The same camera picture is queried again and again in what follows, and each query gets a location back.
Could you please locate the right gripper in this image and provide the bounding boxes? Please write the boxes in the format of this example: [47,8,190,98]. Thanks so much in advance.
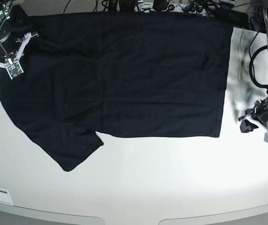
[0,31,25,59]

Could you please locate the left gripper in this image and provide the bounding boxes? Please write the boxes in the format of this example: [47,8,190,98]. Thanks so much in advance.
[240,96,268,133]

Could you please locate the black T-shirt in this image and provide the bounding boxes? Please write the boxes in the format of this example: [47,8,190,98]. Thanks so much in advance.
[0,12,233,172]

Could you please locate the white power strip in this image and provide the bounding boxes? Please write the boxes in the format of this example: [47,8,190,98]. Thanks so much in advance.
[134,1,207,16]

